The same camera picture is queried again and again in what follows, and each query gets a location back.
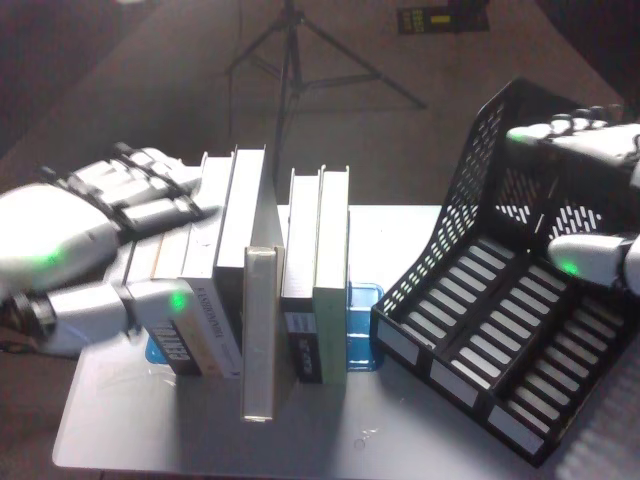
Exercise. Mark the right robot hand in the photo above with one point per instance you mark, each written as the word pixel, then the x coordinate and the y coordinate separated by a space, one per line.
pixel 600 135

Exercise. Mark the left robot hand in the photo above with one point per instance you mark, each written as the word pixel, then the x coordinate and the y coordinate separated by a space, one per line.
pixel 60 235

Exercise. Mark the cream spine book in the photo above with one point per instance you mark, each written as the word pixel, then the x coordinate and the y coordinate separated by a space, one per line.
pixel 172 255

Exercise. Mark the white spine book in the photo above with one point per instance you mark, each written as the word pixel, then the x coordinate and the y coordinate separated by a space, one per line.
pixel 207 220

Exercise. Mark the black Century book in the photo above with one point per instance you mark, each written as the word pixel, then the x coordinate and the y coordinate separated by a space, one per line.
pixel 175 350

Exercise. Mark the white patterned cover book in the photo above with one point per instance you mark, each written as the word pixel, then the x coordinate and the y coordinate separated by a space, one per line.
pixel 260 340

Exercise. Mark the black Let It Be book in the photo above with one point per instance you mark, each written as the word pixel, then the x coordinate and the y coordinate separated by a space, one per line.
pixel 242 210

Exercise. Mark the black yellow label board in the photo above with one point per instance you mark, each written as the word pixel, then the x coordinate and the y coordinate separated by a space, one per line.
pixel 440 20

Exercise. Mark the short black white book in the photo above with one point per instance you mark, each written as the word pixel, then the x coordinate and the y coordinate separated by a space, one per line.
pixel 302 235

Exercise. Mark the pale green book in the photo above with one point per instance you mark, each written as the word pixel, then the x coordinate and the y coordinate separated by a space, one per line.
pixel 330 330

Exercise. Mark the black tripod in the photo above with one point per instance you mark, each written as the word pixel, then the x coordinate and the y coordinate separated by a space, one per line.
pixel 291 50

